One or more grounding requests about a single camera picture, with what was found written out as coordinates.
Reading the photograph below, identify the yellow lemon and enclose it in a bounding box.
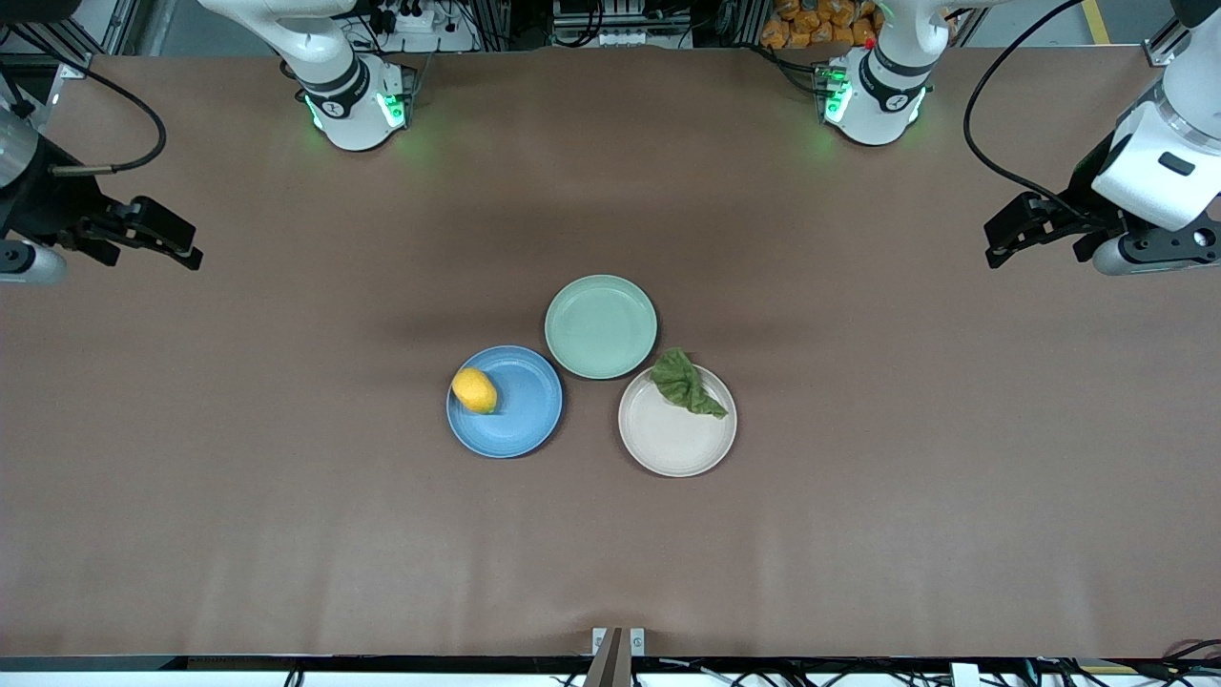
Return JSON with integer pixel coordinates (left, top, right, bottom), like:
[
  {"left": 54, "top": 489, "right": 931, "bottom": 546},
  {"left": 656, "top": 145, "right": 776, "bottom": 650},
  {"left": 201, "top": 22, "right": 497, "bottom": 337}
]
[{"left": 451, "top": 367, "right": 499, "bottom": 415}]

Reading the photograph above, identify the green lettuce leaf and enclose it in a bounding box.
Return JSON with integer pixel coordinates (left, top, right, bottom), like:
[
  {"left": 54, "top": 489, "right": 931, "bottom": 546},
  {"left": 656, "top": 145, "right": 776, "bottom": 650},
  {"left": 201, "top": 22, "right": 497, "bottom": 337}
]
[{"left": 650, "top": 348, "right": 730, "bottom": 420}]

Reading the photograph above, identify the bag of oranges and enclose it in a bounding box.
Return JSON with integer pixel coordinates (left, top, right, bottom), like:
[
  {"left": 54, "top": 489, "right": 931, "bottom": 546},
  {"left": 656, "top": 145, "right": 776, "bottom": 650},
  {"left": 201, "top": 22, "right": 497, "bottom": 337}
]
[{"left": 760, "top": 0, "right": 883, "bottom": 51}]

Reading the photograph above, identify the white power strip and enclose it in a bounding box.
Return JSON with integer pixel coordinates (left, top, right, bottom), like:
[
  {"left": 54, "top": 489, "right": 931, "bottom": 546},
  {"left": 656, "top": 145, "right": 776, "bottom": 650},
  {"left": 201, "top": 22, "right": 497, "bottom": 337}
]
[{"left": 367, "top": 0, "right": 478, "bottom": 54}]

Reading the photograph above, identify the blue plate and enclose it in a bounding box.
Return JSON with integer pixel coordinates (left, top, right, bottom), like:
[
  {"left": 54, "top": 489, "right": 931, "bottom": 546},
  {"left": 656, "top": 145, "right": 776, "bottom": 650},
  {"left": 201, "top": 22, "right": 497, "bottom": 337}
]
[{"left": 446, "top": 345, "right": 565, "bottom": 460}]

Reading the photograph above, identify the beige plate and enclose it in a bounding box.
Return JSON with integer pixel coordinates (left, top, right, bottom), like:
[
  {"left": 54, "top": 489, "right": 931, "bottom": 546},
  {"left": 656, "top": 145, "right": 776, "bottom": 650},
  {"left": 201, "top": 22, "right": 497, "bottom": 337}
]
[{"left": 618, "top": 362, "right": 738, "bottom": 478}]

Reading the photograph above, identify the green plate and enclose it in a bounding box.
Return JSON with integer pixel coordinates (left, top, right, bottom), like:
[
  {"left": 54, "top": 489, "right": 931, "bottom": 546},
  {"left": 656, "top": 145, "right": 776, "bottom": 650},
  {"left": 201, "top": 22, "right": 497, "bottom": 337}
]
[{"left": 545, "top": 275, "right": 658, "bottom": 381}]

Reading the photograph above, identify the black table edge strip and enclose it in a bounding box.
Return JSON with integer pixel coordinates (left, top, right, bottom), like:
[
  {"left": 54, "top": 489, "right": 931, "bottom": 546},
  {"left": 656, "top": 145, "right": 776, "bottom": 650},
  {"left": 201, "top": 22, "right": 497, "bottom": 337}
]
[{"left": 0, "top": 655, "right": 1221, "bottom": 675}]

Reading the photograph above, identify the brown bar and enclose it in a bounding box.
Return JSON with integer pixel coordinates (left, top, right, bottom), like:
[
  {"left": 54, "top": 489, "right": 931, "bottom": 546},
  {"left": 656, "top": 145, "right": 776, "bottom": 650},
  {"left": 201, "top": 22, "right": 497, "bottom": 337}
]
[{"left": 583, "top": 627, "right": 624, "bottom": 687}]

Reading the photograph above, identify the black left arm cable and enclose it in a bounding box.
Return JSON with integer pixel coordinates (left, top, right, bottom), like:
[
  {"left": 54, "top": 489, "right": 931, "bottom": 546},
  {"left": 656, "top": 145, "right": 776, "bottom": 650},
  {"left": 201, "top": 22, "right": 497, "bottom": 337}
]
[{"left": 962, "top": 0, "right": 1089, "bottom": 226}]

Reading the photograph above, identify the metal table edge bracket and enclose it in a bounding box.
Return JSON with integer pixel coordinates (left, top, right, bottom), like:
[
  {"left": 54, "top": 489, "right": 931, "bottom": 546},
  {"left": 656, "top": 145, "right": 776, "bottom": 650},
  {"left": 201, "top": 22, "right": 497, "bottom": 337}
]
[{"left": 591, "top": 627, "right": 647, "bottom": 658}]

